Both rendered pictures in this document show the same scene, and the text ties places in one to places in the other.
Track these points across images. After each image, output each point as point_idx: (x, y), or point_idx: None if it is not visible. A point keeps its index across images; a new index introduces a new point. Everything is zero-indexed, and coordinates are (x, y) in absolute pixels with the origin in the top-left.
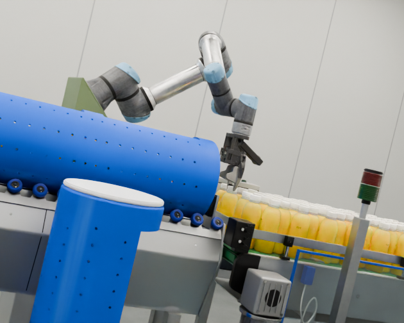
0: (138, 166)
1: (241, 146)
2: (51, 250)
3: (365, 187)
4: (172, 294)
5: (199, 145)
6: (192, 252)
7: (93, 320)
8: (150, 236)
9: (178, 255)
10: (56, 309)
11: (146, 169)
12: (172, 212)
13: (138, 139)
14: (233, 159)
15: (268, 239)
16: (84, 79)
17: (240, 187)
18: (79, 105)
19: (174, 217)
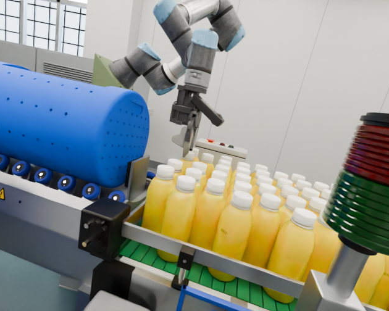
0: None
1: (191, 100)
2: None
3: (352, 188)
4: (78, 270)
5: (89, 92)
6: (76, 233)
7: None
8: (33, 204)
9: (60, 233)
10: None
11: (6, 122)
12: (60, 178)
13: (8, 84)
14: (181, 118)
15: (152, 245)
16: (96, 54)
17: (207, 153)
18: (94, 78)
19: (58, 185)
